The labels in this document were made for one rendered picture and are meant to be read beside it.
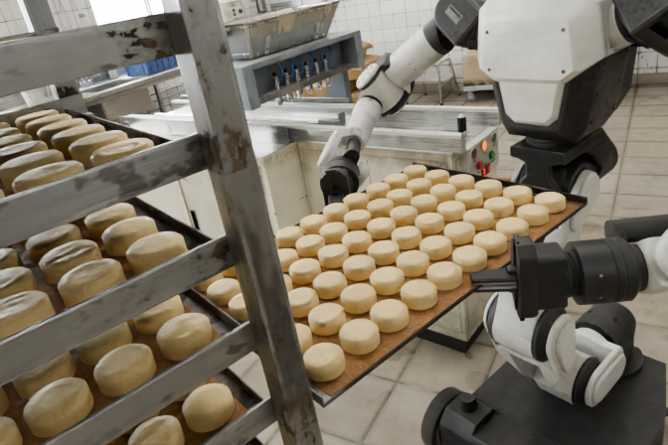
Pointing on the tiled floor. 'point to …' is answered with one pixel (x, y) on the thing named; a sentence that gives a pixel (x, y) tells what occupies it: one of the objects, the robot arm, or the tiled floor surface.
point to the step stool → (439, 77)
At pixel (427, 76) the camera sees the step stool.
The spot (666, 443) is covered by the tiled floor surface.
